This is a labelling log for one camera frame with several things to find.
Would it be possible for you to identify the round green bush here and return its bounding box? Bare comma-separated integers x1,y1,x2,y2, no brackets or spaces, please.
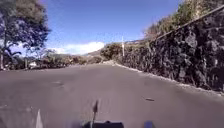
99,42,124,62

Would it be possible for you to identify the pale pole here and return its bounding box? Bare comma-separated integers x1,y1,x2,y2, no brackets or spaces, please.
120,35,126,58

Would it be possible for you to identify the grey asphalt road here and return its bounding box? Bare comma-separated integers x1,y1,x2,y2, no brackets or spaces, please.
0,63,224,128

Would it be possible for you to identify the pale kerb strip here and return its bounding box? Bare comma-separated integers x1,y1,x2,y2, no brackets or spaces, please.
112,62,224,98

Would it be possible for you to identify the row of bushes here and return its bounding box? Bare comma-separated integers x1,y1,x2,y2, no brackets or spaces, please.
31,49,104,70

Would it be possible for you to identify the robot's own part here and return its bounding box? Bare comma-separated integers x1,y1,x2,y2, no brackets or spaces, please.
143,120,155,128

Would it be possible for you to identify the tall dark tree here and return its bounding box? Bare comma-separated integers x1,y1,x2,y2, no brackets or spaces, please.
0,0,52,71

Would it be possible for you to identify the high rough stone wall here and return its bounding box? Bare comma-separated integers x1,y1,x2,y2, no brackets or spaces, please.
114,4,224,93

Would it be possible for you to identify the greenery atop stone wall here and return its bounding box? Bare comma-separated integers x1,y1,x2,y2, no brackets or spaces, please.
143,0,224,42

